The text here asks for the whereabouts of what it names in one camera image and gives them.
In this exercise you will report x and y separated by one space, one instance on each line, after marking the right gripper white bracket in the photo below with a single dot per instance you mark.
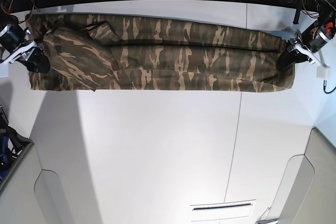
30 53

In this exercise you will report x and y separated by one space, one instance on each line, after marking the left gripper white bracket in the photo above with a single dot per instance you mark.
304 47

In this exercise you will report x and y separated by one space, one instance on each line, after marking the camouflage T-shirt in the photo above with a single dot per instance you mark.
115 52

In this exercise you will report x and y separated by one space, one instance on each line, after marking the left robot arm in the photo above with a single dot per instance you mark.
323 13

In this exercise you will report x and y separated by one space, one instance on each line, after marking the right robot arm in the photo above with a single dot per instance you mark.
15 45

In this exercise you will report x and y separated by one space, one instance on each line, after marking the blue black items at left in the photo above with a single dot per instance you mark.
13 146

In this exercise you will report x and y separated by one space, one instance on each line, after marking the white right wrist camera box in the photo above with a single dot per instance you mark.
3 70

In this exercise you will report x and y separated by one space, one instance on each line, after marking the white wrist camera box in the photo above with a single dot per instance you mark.
322 72
3 70

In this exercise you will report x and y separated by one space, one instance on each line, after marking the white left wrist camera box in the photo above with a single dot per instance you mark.
322 72

